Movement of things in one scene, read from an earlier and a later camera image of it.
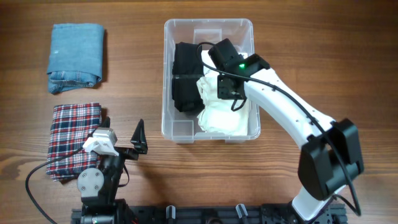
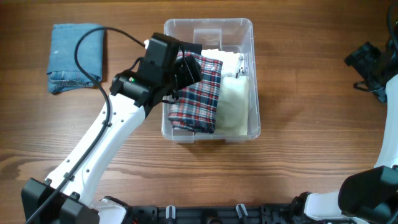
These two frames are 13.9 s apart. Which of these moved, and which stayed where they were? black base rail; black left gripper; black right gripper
Moved: black right gripper; black left gripper
Stayed: black base rail
